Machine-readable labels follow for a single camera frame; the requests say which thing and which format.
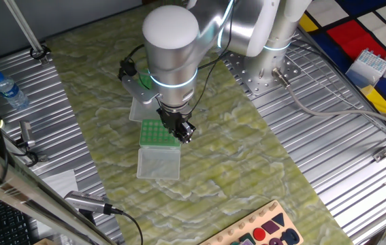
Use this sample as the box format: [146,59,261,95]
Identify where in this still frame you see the aluminium frame beam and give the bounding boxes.
[0,134,118,245]

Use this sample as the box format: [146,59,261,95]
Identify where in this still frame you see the thick grey cable with connector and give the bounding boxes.
[271,67,386,134]

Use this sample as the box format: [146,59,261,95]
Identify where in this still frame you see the white paper sheet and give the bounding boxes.
[41,169,80,205]

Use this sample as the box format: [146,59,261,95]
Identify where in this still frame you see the colourful Mondrian pattern cloth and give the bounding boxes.
[297,0,386,132]

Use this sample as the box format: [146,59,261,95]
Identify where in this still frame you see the navy triangle block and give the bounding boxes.
[271,212,286,227]

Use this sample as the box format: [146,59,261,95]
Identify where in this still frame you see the black looped cable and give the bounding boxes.
[7,135,49,167]

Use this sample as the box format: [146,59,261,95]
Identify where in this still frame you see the dark teal block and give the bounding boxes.
[238,233,257,243]

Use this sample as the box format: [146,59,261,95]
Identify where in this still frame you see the silver perforated base plate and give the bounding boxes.
[225,41,303,99]

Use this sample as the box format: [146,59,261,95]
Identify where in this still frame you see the white pipette tip box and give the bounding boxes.
[345,48,386,88]

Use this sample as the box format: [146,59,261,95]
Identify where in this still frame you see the green rack pipette tip box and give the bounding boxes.
[128,69,161,123]
[136,118,182,180]

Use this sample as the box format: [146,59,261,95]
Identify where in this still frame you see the navy rounded block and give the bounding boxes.
[280,228,300,245]

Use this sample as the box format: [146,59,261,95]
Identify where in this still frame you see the clear water bottle blue cap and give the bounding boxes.
[0,70,31,111]

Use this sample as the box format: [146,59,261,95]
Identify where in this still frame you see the aluminium pole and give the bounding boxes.
[3,0,51,66]

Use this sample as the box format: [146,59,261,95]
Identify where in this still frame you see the purple square block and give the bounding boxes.
[261,220,281,235]

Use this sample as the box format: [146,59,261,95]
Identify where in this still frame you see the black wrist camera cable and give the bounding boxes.
[187,0,236,115]

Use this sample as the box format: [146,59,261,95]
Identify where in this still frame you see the red circle block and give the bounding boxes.
[253,227,267,242]

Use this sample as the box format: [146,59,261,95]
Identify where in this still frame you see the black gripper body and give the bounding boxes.
[157,107,191,129]

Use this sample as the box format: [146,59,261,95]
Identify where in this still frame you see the small silver camera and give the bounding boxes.
[18,120,36,148]

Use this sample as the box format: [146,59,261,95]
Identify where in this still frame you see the silver camera with black mount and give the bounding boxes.
[63,189,112,225]

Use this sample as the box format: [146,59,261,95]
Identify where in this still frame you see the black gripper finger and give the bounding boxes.
[181,121,197,141]
[174,127,189,144]

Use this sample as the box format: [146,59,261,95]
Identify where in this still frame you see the green marble pattern mat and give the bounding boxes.
[45,0,354,245]

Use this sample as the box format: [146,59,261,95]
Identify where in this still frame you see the wooden shape sorter board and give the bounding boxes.
[198,199,304,245]

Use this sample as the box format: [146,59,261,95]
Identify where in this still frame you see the black keyboard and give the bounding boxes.
[0,192,35,245]

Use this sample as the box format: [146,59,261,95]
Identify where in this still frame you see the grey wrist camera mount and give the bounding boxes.
[117,57,161,105]

